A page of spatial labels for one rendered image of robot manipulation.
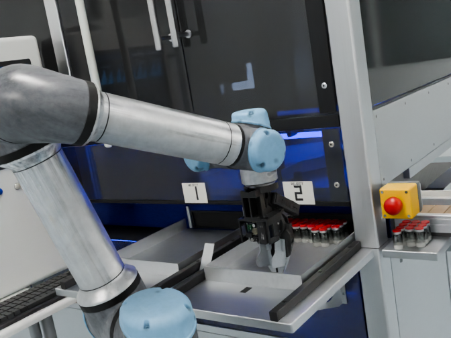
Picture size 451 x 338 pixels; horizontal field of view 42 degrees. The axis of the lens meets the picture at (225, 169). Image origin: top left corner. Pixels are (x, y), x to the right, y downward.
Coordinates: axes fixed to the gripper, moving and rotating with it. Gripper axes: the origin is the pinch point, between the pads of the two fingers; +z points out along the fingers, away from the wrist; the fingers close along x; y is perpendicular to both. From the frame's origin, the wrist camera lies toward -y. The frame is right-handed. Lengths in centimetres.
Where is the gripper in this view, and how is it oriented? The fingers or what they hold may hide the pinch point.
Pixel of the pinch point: (279, 270)
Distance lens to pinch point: 129.2
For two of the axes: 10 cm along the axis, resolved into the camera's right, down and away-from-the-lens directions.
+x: 8.0, -0.2, -6.0
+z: 1.6, 9.7, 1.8
